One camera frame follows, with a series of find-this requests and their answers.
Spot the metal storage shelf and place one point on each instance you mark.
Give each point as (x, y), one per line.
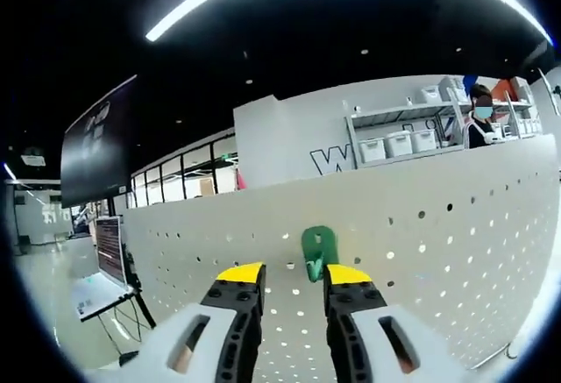
(394, 115)

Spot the laptop on stand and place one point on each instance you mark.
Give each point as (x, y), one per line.
(98, 300)

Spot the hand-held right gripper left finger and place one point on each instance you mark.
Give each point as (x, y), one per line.
(188, 352)

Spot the white perforated mounting plate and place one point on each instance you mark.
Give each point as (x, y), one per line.
(438, 234)

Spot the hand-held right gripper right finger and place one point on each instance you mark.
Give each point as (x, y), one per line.
(368, 348)

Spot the ceiling air vent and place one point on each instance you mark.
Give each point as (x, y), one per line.
(33, 158)

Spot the large black wall screen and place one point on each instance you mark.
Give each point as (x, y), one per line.
(98, 146)

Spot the green hook assembly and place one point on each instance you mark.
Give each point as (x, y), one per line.
(320, 247)

